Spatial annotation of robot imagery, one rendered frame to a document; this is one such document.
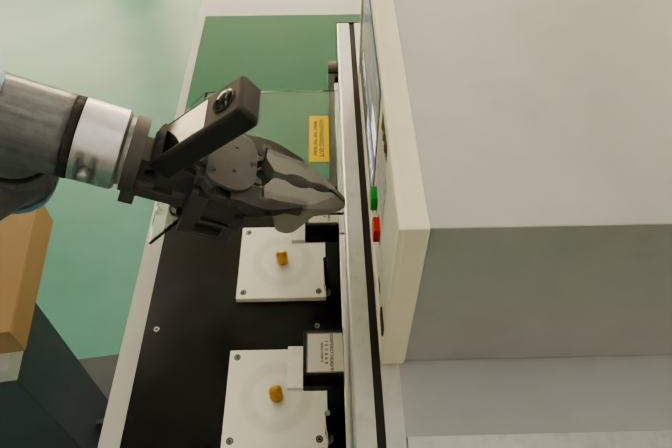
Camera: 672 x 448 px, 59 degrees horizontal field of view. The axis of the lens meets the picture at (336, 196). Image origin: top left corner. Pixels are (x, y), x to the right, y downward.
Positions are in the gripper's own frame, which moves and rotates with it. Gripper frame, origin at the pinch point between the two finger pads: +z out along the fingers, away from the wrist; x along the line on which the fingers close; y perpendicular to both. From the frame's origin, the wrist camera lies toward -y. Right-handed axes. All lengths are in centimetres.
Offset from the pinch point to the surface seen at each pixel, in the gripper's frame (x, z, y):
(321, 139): -21.0, 3.8, 11.7
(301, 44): -90, 12, 43
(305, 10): -106, 13, 42
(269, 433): 9.1, 8.5, 40.7
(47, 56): -192, -67, 163
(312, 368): 5.9, 8.4, 25.4
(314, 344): 2.6, 8.7, 25.3
